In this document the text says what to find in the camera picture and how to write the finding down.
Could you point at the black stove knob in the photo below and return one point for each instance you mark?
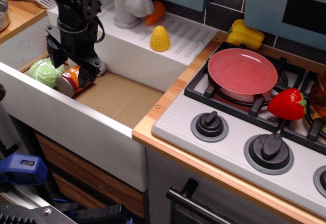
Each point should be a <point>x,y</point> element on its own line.
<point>319,180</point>
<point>269,154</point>
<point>209,127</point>

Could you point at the grey toy faucet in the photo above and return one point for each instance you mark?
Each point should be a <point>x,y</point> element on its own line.
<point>129,12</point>

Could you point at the silver metal pot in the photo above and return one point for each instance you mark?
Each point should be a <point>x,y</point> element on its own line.
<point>5,18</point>

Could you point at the middle black stove knob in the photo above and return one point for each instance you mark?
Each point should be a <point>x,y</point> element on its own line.
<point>269,154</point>

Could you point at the white toy sink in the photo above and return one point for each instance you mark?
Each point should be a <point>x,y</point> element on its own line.
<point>96,124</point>

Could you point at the amber glass jar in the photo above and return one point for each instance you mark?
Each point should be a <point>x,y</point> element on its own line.
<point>317,96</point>

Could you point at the orange toy can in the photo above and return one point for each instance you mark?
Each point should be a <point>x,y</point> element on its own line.
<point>68,83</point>

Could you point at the left black stove knob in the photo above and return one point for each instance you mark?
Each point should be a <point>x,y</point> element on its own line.
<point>209,127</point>

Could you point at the grey toy stove top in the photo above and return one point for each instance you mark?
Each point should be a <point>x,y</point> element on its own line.
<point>296,185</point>

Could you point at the wooden drawer front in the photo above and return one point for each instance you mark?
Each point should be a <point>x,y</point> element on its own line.
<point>88,184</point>

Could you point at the green toy cabbage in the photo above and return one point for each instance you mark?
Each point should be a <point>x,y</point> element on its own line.
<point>44,72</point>

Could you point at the right black stove knob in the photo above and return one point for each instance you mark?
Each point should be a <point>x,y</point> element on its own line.
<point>319,180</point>

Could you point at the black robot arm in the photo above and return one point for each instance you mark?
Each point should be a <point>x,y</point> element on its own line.
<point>77,13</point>

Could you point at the blue clamp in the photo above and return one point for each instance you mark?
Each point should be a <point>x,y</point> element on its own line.
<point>21,169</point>

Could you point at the yellow toy bell pepper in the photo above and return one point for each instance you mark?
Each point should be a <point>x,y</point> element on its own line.
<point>239,34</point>

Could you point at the pink plastic plate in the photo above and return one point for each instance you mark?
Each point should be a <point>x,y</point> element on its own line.
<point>242,71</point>

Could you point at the orange toy carrot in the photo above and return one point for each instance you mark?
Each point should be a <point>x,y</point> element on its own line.
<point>159,11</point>

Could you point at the black burner grate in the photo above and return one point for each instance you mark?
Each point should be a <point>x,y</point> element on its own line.
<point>201,88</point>

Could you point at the white toy item behind gripper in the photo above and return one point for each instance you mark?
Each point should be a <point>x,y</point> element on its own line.
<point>102,70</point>

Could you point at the yellow toy corn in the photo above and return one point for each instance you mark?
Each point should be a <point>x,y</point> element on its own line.
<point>160,40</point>

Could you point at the black oven door handle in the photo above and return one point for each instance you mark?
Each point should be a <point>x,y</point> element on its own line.
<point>183,209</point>

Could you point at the red toy strawberry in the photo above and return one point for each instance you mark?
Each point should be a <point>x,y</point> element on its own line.
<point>289,104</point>

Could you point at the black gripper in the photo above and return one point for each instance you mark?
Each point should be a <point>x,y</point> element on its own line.
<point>64,43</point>

